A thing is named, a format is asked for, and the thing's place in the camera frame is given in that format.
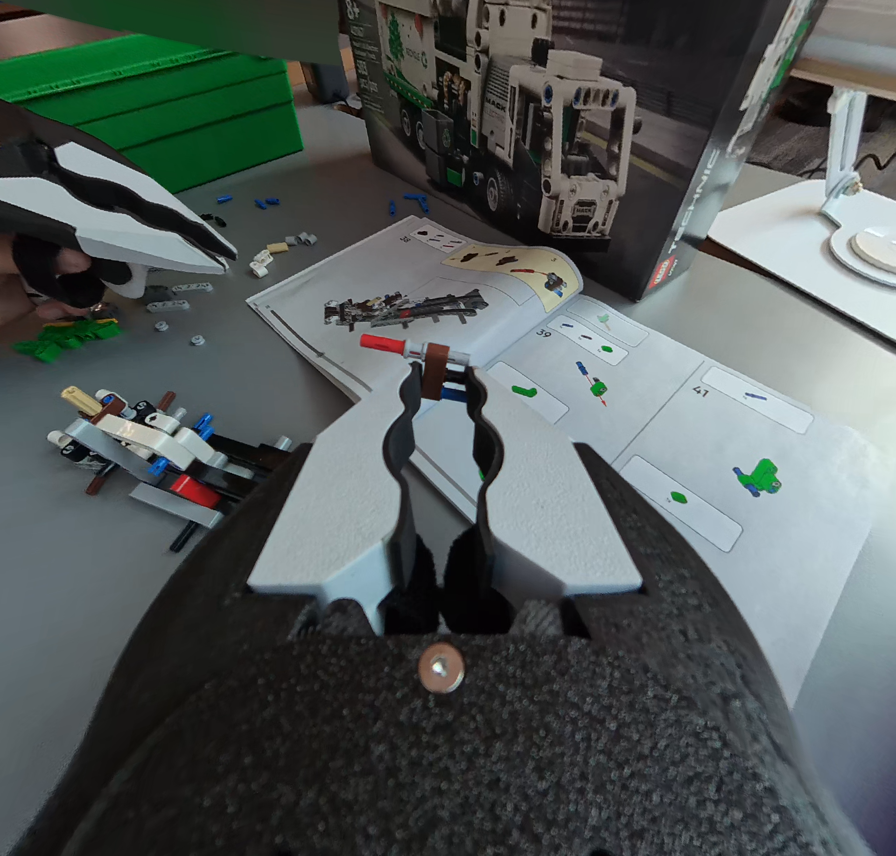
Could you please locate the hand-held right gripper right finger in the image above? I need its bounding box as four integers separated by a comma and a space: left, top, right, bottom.
470, 366, 644, 627

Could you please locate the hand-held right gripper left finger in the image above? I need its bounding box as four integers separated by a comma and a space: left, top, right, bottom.
247, 362, 441, 636

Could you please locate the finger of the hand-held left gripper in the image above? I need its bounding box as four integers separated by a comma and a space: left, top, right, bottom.
52, 142, 239, 263
0, 177, 228, 274

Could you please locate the red brown lego axle assembly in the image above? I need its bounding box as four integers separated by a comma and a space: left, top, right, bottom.
359, 333, 471, 402

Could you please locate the black lego truck chassis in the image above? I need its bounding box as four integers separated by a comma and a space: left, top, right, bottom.
48, 386, 295, 552

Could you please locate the pile of green lego pieces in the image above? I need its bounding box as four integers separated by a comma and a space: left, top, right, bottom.
13, 317, 121, 363

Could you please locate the lego instruction booklet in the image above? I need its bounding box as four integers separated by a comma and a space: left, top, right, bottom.
246, 213, 876, 706

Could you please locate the dark lego set box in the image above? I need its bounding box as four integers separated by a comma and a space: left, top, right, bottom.
335, 0, 851, 304

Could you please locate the person's left hand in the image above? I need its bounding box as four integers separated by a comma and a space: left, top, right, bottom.
0, 233, 95, 321

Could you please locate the green plastic bin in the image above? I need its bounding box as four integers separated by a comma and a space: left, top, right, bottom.
0, 33, 305, 195

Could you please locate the white stand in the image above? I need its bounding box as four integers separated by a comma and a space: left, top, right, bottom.
707, 86, 896, 344

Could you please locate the wooden board with instruction sheet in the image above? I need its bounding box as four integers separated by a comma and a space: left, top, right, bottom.
787, 0, 896, 90

